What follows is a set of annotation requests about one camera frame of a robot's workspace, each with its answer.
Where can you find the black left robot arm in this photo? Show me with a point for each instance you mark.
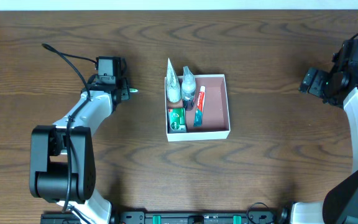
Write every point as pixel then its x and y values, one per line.
pixel 62 164

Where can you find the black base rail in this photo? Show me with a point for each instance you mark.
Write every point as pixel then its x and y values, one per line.
pixel 250 217

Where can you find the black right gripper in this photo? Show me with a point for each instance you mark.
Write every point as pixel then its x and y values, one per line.
pixel 311 82

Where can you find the green white toothbrush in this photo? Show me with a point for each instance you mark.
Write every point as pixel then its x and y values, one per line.
pixel 133 90

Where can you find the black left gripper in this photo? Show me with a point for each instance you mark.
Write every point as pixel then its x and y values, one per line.
pixel 124 93

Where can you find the green white soap packet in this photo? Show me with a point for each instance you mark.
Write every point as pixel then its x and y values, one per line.
pixel 176 120

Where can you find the green red toothpaste tube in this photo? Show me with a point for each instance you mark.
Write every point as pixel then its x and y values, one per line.
pixel 199 107

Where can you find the white box with pink interior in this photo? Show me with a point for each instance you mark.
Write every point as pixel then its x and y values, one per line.
pixel 216 119

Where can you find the white conditioner tube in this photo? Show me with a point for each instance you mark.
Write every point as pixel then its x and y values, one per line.
pixel 173 89

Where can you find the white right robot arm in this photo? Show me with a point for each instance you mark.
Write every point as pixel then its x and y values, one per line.
pixel 341 203

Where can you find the clear spray bottle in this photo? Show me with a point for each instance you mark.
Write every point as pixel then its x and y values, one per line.
pixel 188 88

